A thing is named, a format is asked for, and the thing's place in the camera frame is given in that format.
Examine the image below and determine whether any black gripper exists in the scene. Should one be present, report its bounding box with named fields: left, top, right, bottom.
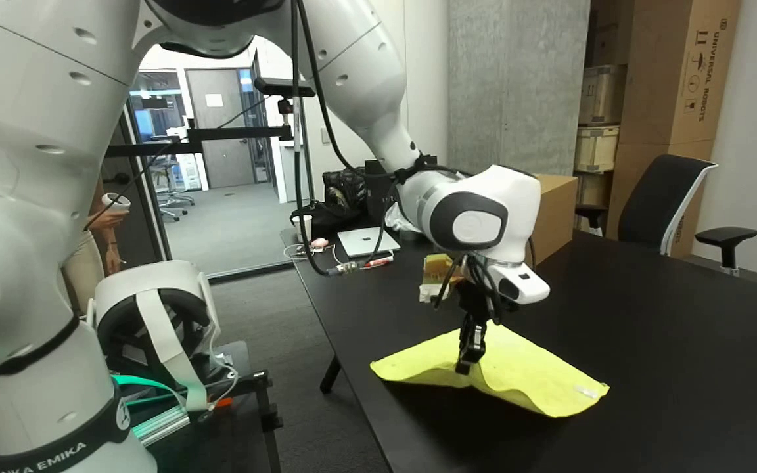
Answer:
left=450, top=275, right=502, bottom=379

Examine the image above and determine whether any yellow towel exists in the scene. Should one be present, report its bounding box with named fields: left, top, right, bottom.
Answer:
left=367, top=324, right=612, bottom=420

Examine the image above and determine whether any white closed laptop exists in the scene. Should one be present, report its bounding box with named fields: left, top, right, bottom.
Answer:
left=335, top=224, right=406, bottom=264

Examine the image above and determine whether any large brown cardboard box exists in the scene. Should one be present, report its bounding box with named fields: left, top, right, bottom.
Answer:
left=523, top=170, right=584, bottom=268

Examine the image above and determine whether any black bag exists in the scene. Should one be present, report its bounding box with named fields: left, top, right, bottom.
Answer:
left=320, top=166, right=416, bottom=239

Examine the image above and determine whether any white paper cup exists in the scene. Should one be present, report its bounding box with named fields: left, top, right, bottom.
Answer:
left=290, top=212, right=316, bottom=248

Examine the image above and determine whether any small stacked cardboard box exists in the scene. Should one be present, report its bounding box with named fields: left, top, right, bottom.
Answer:
left=580, top=60, right=629, bottom=126
left=574, top=123, right=624, bottom=177

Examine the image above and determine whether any orange and black clamp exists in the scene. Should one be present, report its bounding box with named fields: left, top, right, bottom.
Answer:
left=205, top=395, right=239, bottom=415

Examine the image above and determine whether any black office chair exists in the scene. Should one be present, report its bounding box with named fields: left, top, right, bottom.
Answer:
left=695, top=218, right=757, bottom=296

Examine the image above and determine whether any white VR headset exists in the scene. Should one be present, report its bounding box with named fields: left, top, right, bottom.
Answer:
left=86, top=260, right=227, bottom=415

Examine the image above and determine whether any background office chair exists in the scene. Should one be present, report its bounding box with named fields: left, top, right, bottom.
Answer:
left=151, top=156, right=201, bottom=224

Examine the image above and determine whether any person behind robot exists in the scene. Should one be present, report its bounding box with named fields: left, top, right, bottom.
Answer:
left=85, top=186, right=136, bottom=279

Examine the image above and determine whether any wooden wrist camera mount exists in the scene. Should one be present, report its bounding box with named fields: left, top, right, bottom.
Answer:
left=419, top=249, right=458, bottom=307

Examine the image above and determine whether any black chair white frame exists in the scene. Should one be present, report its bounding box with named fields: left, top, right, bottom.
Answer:
left=615, top=153, right=720, bottom=264

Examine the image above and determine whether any black stereo camera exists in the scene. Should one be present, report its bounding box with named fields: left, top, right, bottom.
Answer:
left=251, top=73, right=320, bottom=118

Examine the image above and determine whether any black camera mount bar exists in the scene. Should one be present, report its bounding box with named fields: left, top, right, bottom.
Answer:
left=99, top=123, right=295, bottom=162

